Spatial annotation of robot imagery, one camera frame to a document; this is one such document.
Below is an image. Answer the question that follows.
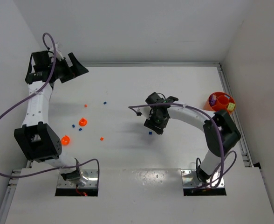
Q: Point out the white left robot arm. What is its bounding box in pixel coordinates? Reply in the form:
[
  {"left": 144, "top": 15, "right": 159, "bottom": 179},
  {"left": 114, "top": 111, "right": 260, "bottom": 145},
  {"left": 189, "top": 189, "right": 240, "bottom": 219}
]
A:
[{"left": 14, "top": 50, "right": 88, "bottom": 183}]

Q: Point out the orange round lego lower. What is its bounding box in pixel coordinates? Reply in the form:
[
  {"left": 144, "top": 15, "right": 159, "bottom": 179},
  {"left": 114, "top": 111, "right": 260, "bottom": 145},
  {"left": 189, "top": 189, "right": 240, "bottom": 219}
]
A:
[{"left": 61, "top": 135, "right": 70, "bottom": 146}]

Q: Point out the lime green lego in container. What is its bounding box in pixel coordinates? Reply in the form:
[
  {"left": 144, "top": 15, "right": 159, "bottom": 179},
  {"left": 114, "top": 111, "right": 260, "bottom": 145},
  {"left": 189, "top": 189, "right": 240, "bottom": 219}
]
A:
[{"left": 227, "top": 102, "right": 235, "bottom": 112}]

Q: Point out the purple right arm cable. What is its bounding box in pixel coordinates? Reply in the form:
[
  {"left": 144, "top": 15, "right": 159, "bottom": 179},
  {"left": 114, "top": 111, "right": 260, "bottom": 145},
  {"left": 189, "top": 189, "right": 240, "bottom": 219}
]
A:
[{"left": 128, "top": 104, "right": 237, "bottom": 189}]

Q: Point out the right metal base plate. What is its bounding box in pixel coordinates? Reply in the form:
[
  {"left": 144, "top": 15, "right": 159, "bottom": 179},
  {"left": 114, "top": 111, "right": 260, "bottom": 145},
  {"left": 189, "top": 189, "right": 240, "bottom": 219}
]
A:
[{"left": 181, "top": 169, "right": 220, "bottom": 189}]

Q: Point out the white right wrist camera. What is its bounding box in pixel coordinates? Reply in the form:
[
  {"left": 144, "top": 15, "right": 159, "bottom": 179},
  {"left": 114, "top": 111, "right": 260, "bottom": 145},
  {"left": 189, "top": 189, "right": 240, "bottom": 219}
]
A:
[{"left": 137, "top": 107, "right": 151, "bottom": 119}]

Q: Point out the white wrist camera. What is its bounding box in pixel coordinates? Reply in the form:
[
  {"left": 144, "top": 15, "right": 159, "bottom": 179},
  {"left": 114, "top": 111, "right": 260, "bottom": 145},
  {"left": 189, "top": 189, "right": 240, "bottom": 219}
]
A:
[
  {"left": 137, "top": 107, "right": 151, "bottom": 119},
  {"left": 55, "top": 42, "right": 65, "bottom": 61}
]

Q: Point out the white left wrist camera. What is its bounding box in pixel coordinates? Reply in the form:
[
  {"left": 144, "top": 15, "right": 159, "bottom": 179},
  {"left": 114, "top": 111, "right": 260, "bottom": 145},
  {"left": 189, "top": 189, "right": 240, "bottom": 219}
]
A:
[{"left": 55, "top": 42, "right": 65, "bottom": 61}]

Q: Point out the orange round lego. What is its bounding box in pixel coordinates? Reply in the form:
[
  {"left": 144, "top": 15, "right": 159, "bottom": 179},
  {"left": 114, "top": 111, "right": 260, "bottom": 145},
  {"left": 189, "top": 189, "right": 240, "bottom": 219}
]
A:
[
  {"left": 61, "top": 135, "right": 70, "bottom": 146},
  {"left": 78, "top": 118, "right": 88, "bottom": 126}
]

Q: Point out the orange round lego upper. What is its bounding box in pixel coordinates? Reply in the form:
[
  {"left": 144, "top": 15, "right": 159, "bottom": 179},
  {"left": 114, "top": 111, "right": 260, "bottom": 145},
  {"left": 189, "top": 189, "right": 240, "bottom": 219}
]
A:
[{"left": 78, "top": 118, "right": 88, "bottom": 126}]

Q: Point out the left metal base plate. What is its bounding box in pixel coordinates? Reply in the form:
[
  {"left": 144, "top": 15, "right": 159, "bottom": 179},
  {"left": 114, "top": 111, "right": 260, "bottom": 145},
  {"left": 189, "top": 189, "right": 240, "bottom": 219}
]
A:
[{"left": 57, "top": 169, "right": 98, "bottom": 189}]

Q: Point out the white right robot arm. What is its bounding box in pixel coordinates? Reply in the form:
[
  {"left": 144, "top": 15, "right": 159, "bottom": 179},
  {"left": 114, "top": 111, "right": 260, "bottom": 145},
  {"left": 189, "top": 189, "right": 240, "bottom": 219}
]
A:
[{"left": 137, "top": 92, "right": 241, "bottom": 182}]

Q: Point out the metal base plate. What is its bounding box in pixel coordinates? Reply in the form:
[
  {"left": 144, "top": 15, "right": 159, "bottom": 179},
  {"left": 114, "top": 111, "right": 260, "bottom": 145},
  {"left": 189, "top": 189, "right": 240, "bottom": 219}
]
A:
[
  {"left": 57, "top": 169, "right": 98, "bottom": 189},
  {"left": 181, "top": 169, "right": 220, "bottom": 189}
]

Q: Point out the purple lego brick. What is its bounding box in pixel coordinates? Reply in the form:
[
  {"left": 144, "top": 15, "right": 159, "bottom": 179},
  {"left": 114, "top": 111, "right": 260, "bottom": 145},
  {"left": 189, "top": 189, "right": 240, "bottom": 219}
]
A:
[{"left": 209, "top": 94, "right": 217, "bottom": 107}]

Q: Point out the orange round sorting container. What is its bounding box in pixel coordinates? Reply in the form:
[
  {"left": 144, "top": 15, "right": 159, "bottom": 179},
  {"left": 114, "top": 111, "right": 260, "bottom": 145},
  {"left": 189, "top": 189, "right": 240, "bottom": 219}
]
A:
[{"left": 203, "top": 92, "right": 236, "bottom": 114}]

